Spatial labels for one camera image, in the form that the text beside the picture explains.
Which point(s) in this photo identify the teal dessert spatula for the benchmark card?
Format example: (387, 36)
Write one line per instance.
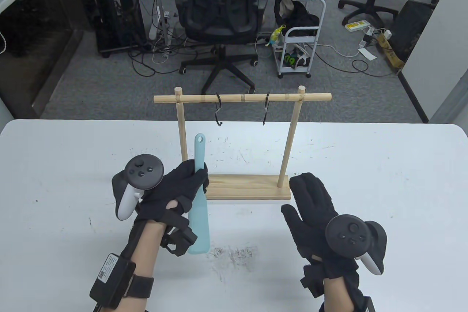
(199, 231)

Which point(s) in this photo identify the black computer case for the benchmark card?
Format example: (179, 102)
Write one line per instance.
(411, 30)

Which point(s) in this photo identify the black metal s-hook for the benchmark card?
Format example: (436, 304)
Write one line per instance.
(267, 101)
(218, 98)

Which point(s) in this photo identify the person's left hand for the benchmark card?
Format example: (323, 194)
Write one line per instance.
(175, 187)

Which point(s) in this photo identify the black shoe with green print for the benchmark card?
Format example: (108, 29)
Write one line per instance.
(290, 59)

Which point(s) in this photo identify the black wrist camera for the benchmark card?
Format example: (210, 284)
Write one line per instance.
(181, 240)
(312, 282)

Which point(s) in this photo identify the person's right hand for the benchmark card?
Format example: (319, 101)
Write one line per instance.
(310, 202)

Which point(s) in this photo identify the person's right forearm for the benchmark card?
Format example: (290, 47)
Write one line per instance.
(336, 295)

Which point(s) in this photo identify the white yellow-label power strip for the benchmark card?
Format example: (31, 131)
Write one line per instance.
(356, 26)

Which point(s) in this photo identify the white plug adapter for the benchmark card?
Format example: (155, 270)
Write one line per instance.
(388, 34)

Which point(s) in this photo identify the white rolling cart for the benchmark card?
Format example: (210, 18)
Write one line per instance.
(300, 31)

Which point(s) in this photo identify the dark grey handheld controller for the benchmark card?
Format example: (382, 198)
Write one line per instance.
(345, 235)
(144, 171)

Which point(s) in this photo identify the person's left forearm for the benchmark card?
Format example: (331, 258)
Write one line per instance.
(146, 253)

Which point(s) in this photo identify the white paper sheet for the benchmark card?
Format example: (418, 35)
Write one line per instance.
(367, 54)

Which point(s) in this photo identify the black computer tower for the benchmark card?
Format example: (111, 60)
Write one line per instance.
(117, 15)

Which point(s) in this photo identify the black bag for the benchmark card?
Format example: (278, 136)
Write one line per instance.
(303, 15)

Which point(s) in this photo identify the black mesh office chair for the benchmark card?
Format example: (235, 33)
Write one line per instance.
(219, 4)

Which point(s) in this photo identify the yellow green toy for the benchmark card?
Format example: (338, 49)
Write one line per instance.
(276, 36)

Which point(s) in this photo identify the wooden hanging rack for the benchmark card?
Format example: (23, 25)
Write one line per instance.
(248, 189)

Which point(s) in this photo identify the black labelled forearm box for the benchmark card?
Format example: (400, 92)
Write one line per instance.
(111, 279)

